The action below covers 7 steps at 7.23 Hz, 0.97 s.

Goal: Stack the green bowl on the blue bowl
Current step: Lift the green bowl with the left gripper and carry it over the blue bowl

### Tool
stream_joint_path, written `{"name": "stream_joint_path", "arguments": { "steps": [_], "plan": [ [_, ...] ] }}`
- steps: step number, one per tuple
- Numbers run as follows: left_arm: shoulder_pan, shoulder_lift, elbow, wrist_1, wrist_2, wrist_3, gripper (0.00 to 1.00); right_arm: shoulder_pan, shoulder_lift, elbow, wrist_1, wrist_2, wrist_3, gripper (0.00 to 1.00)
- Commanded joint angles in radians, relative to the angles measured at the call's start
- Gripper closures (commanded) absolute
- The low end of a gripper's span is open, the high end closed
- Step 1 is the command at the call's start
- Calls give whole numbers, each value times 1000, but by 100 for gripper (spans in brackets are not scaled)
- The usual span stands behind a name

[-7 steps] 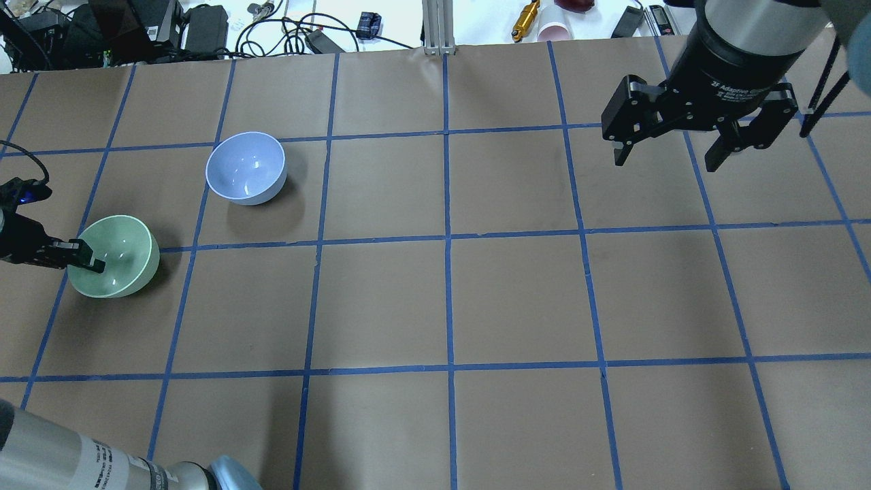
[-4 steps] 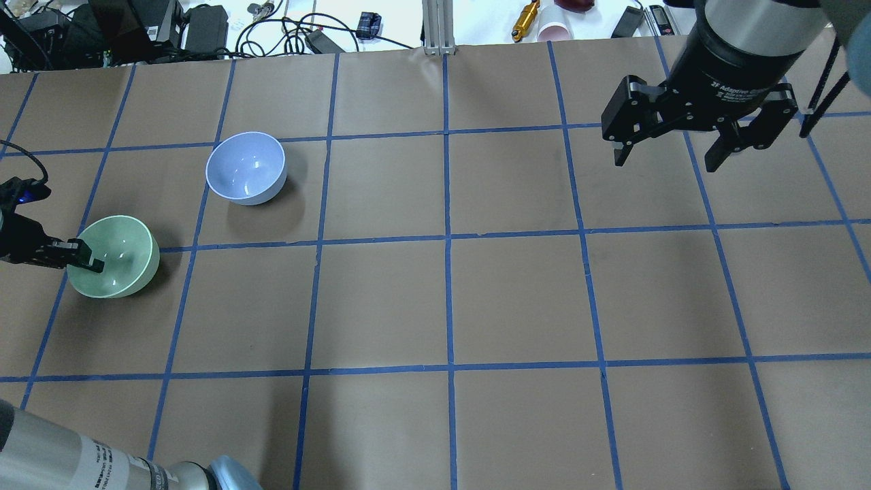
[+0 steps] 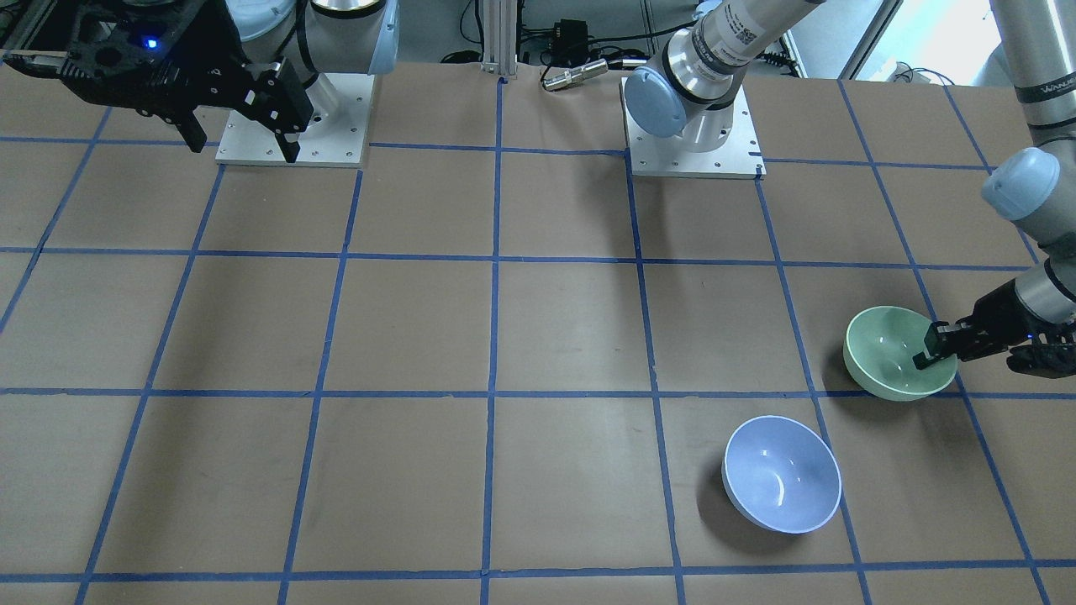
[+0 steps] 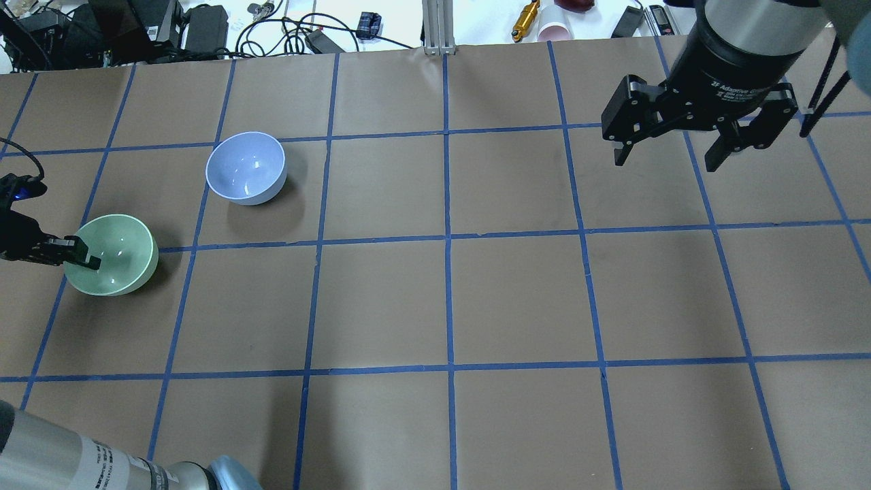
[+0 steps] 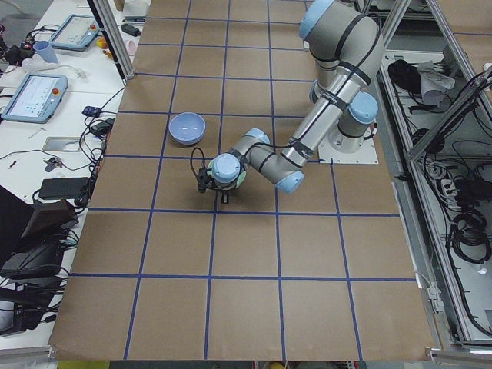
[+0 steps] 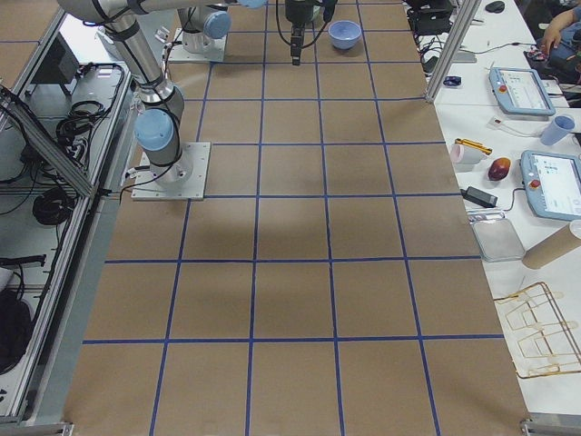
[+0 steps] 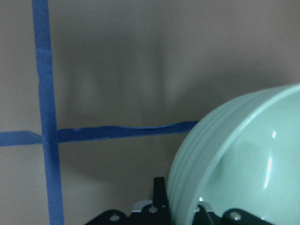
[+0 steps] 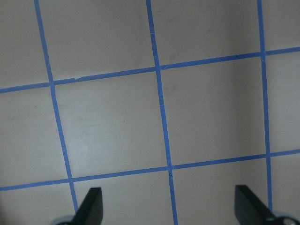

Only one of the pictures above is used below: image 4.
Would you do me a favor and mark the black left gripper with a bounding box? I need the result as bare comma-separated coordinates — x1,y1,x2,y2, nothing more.
1,174,101,271

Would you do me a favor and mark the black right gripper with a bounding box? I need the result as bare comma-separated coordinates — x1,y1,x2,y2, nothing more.
602,74,798,172

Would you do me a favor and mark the green bowl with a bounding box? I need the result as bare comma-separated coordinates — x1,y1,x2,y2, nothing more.
63,214,159,297

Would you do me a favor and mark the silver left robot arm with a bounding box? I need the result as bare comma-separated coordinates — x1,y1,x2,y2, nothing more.
2,174,259,489

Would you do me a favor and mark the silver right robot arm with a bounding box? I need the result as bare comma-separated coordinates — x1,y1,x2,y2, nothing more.
31,1,827,274

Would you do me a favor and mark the blue bowl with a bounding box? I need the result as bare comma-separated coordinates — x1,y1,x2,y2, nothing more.
204,131,287,206

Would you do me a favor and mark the pink paper cup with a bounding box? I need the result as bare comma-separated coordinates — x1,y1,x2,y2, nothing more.
536,20,574,42

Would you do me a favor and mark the gold metal cylinder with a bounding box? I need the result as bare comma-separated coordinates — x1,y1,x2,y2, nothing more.
510,0,540,43

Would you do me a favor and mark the black electronics box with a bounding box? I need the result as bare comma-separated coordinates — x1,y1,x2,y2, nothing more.
2,1,186,71

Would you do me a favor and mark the black power adapter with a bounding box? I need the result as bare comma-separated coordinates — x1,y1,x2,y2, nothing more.
184,4,229,60

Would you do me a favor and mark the small black connector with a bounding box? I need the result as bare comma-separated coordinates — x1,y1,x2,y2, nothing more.
355,12,382,41

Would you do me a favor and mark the aluminium frame post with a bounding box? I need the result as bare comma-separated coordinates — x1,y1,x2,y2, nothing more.
422,0,457,56

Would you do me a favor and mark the black cable bundle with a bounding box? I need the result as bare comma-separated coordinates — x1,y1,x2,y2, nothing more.
235,0,412,59

